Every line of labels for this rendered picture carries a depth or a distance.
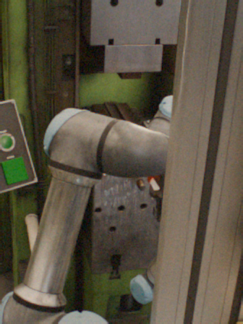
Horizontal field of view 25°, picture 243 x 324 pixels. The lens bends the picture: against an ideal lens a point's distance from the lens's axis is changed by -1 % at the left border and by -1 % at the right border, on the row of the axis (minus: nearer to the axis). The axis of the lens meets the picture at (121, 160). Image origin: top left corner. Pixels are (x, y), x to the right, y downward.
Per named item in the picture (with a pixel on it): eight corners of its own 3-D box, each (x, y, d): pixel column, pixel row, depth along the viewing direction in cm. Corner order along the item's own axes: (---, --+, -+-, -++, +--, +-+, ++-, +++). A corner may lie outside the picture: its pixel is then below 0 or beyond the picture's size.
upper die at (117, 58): (160, 71, 186) (163, 44, 182) (103, 73, 182) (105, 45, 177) (130, 39, 222) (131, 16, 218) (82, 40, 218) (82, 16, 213)
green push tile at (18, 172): (29, 178, 175) (22, 156, 174) (8, 185, 171) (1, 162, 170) (26, 179, 176) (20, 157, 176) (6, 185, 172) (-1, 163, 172)
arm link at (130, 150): (160, 132, 102) (226, 135, 146) (109, 119, 106) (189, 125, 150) (146, 192, 103) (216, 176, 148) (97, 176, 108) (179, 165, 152)
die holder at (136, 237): (182, 264, 221) (195, 168, 201) (91, 274, 213) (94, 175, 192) (145, 194, 269) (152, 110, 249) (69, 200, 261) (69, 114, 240)
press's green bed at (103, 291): (171, 346, 243) (181, 263, 222) (90, 359, 234) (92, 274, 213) (139, 269, 290) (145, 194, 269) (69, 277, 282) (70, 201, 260)
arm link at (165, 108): (155, 108, 150) (168, 88, 154) (147, 131, 159) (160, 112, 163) (181, 121, 148) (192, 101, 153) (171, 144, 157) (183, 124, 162)
